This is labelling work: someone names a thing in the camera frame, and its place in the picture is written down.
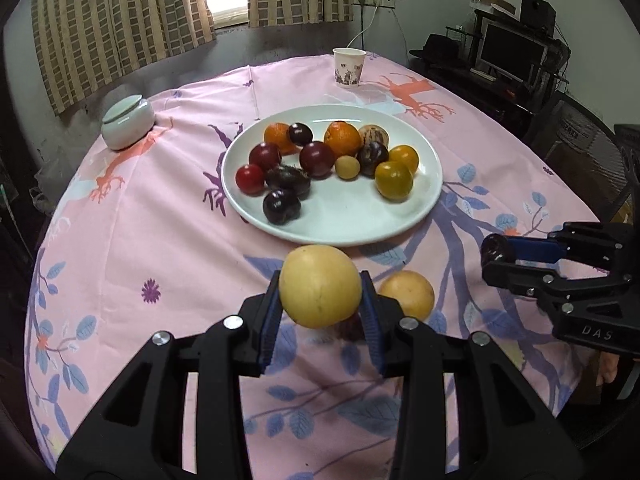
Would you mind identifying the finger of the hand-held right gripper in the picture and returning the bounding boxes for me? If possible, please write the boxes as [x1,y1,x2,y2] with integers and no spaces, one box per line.
[507,232,571,262]
[482,260,568,306]

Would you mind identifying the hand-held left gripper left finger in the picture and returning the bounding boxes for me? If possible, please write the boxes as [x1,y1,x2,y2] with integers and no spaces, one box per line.
[57,270,283,480]

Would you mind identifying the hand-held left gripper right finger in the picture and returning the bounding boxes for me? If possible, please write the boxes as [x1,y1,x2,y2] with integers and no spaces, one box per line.
[359,270,586,480]

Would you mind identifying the large tan yellow fruit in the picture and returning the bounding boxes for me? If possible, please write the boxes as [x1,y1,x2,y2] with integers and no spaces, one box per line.
[377,270,436,322]

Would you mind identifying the pale yellow peach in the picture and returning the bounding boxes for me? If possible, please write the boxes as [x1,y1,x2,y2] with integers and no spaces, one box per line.
[278,245,362,330]

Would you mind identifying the white round plate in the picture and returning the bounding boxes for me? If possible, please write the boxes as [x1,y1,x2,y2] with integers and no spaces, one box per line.
[220,105,444,247]

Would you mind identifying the orange-yellow round fruit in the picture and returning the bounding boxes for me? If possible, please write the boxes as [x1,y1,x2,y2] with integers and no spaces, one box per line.
[388,144,420,175]
[375,160,415,203]

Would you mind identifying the red cherry tomato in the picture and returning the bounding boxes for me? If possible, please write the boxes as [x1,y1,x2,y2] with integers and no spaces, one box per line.
[235,164,266,196]

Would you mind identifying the dark wrinkled passion fruit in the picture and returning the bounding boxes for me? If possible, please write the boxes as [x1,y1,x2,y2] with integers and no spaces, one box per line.
[264,165,312,200]

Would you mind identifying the small yellow fruit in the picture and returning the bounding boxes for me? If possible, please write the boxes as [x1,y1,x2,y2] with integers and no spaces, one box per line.
[334,155,360,181]

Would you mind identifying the dark purple plum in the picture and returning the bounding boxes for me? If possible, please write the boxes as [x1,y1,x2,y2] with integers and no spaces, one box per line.
[356,141,390,177]
[262,189,303,226]

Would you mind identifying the dark red plum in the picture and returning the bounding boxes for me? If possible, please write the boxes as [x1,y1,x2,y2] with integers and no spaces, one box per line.
[299,141,336,179]
[248,142,282,171]

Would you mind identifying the striped tan melon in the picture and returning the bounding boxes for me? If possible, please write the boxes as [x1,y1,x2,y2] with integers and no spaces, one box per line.
[358,124,390,150]

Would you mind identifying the small dark cherry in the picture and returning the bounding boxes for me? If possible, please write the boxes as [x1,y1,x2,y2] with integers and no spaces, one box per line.
[287,122,314,147]

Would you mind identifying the person's right hand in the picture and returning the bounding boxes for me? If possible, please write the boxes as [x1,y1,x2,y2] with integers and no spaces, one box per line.
[595,350,631,386]

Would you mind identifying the black mesh chair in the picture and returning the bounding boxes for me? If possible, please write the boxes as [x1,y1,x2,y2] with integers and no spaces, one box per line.
[530,92,640,221]

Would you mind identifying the pink printed tablecloth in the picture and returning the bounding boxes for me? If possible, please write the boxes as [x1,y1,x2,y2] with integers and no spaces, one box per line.
[24,52,601,480]

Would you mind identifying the black computer desk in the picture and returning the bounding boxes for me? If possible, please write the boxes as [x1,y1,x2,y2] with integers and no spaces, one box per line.
[407,10,571,136]

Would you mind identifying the orange tangerine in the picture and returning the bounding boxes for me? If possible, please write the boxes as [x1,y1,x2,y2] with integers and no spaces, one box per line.
[323,121,363,158]
[263,123,298,156]

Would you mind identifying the computer monitor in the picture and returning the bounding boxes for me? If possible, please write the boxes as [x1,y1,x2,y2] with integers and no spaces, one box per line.
[475,22,551,83]

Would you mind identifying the black hat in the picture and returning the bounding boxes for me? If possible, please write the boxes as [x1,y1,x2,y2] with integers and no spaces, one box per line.
[409,33,473,61]

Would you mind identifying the black speaker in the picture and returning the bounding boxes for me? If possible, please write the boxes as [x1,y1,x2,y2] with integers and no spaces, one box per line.
[520,0,557,36]

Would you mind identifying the white lidded ceramic jar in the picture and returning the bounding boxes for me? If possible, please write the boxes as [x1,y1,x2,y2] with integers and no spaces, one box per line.
[101,95,156,151]

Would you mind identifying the printed paper cup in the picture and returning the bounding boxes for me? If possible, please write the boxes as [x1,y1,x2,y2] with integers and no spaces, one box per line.
[332,47,367,89]

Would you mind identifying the white power cable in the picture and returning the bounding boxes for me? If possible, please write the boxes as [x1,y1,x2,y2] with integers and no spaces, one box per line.
[346,4,379,50]

